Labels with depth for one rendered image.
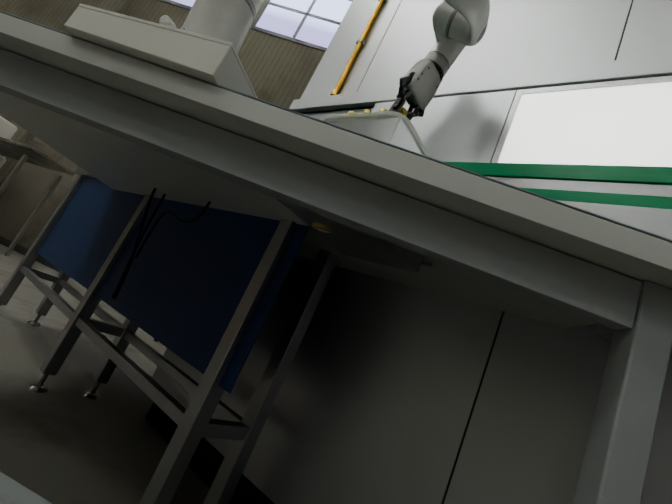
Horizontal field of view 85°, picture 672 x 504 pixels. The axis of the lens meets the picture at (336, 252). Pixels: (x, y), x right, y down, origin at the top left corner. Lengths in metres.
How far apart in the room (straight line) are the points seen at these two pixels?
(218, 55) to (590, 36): 1.03
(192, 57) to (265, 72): 4.81
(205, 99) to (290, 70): 4.79
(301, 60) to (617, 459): 5.23
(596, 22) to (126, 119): 1.19
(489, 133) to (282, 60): 4.54
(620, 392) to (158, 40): 0.72
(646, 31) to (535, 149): 0.41
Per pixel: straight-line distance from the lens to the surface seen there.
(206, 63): 0.57
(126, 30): 0.67
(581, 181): 0.79
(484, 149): 1.09
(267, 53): 5.59
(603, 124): 1.08
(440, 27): 1.17
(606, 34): 1.33
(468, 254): 0.49
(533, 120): 1.12
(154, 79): 0.61
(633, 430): 0.54
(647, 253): 0.52
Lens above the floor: 0.50
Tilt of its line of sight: 13 degrees up
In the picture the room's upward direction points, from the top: 24 degrees clockwise
